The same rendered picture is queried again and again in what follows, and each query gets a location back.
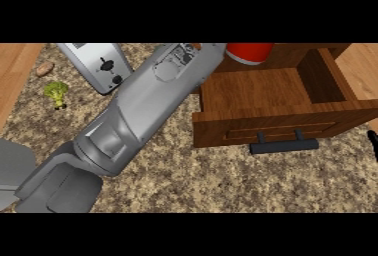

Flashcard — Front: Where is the wooden drawer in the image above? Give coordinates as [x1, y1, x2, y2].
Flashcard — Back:
[191, 98, 378, 149]
[198, 47, 360, 115]

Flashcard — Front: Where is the wooden drawer front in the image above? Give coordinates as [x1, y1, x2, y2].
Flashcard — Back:
[191, 98, 378, 149]

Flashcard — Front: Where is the red can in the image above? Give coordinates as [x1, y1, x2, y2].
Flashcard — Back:
[225, 42, 276, 66]

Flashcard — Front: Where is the silver toaster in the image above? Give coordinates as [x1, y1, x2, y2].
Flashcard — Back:
[55, 42, 136, 96]

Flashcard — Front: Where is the wooden cabinet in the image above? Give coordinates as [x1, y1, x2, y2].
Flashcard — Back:
[214, 42, 354, 73]

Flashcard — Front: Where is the green broccoli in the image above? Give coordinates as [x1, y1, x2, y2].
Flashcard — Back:
[43, 81, 71, 111]

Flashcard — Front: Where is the brown potato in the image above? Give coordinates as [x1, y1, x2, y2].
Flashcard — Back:
[34, 61, 56, 77]

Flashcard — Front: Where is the dark grey drawer handle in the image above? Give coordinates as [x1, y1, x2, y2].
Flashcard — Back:
[248, 128, 320, 155]

